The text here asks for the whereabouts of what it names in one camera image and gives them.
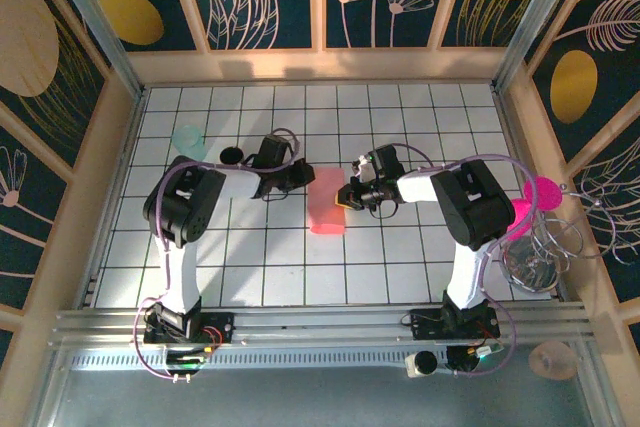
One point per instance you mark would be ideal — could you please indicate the pink square paper sheet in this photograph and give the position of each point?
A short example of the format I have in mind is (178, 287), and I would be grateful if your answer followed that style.
(325, 212)

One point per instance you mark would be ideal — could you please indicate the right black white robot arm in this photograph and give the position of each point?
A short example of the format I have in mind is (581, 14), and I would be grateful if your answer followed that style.
(475, 207)

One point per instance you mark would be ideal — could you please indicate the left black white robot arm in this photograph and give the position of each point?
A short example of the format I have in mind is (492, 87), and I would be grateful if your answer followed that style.
(185, 207)

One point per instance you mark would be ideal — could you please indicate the dark blue mug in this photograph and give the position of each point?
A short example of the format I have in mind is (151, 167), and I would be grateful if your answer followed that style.
(231, 154)

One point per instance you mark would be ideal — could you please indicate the clear teal plastic cup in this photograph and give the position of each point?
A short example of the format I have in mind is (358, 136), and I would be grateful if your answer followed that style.
(189, 139)

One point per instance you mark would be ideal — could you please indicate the magenta felt disc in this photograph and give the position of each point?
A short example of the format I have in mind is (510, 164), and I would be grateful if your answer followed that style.
(545, 193)
(521, 219)

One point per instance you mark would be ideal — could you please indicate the small white black webcam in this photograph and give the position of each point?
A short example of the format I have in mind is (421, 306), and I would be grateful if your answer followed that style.
(425, 363)

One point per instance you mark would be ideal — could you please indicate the translucent pink round disc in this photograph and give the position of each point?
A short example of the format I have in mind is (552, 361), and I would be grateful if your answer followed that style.
(552, 359)

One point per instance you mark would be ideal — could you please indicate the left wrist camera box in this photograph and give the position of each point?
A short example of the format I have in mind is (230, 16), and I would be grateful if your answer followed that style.
(275, 149)

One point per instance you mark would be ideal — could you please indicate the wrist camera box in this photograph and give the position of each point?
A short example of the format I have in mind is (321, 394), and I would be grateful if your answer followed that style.
(275, 149)
(385, 159)

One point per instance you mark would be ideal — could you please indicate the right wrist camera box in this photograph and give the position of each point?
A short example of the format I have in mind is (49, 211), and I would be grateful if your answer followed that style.
(385, 159)

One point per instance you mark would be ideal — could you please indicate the aluminium mounting rail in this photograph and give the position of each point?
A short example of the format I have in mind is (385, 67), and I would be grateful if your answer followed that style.
(325, 327)

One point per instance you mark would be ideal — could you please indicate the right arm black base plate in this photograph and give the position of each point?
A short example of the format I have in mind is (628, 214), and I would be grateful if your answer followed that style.
(425, 327)

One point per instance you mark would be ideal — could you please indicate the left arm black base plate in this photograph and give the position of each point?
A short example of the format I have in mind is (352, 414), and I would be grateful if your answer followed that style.
(225, 322)

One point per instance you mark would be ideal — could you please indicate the aluminium frame post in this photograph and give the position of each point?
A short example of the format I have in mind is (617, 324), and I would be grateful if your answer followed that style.
(535, 22)
(95, 22)

